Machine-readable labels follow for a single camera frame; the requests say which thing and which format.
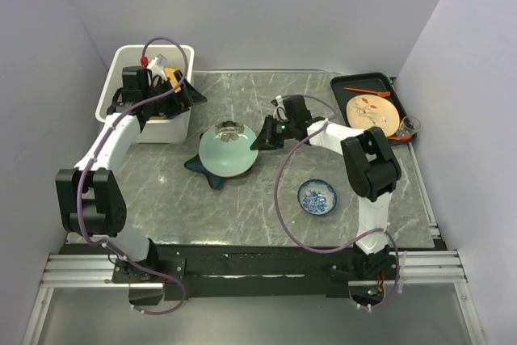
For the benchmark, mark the pale green plate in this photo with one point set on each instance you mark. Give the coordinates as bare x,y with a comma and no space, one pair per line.
224,149

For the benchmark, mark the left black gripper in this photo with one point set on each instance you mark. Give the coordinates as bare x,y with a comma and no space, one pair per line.
182,100

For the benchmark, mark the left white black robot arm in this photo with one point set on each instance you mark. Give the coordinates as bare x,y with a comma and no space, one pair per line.
90,200

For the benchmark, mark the black rectangular tray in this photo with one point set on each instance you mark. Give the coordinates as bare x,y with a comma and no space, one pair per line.
370,81

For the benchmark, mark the clear plastic cup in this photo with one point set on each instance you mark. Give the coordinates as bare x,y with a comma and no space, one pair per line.
408,127

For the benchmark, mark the orange plastic knife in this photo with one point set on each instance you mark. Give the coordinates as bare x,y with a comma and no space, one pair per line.
382,94

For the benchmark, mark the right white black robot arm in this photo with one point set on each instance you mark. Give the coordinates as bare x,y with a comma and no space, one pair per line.
371,166

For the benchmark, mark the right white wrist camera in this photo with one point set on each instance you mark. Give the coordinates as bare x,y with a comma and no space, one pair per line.
279,112

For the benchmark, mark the woven bamboo plate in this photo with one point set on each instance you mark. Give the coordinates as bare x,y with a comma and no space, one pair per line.
173,75

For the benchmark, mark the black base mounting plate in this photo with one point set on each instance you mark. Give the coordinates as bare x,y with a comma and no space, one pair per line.
172,273

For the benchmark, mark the white plastic bin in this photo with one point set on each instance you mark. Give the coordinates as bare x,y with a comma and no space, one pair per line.
173,131

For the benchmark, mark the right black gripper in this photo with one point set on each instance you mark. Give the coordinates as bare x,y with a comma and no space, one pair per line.
266,139

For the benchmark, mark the beige leaf pattern plate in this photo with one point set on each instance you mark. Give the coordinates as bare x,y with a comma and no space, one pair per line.
366,111

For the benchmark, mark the blue white porcelain bowl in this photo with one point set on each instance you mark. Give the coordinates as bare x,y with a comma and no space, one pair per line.
317,197

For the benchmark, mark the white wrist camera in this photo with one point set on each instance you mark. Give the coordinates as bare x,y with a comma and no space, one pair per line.
156,66
279,112

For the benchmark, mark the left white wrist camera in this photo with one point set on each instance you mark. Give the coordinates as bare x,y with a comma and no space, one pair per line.
156,66

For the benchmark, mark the aluminium rail frame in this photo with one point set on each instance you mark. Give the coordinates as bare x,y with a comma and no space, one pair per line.
97,271

